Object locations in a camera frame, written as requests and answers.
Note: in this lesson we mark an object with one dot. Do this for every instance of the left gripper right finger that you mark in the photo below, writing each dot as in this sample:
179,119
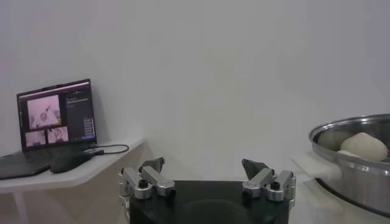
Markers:
259,182

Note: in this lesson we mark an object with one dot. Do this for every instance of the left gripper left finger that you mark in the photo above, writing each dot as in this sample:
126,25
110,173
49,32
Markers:
152,179

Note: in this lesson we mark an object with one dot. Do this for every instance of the white steamed baozi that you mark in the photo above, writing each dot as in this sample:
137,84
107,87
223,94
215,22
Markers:
364,146

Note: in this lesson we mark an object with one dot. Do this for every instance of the steel steamer pot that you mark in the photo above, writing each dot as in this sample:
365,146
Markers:
317,167

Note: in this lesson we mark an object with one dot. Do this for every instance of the perforated stainless steamer basket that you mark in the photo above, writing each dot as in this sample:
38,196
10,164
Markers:
359,182

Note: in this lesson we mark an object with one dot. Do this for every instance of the white side desk rounded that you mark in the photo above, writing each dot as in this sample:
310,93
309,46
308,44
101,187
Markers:
106,158

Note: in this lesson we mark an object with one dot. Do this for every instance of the small black usb hub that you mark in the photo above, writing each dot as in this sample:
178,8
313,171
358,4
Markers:
96,151

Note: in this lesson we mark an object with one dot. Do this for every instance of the black computer mouse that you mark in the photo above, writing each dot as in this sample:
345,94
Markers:
70,161

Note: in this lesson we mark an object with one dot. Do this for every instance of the black laptop dark screen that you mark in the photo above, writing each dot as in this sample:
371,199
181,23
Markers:
73,115

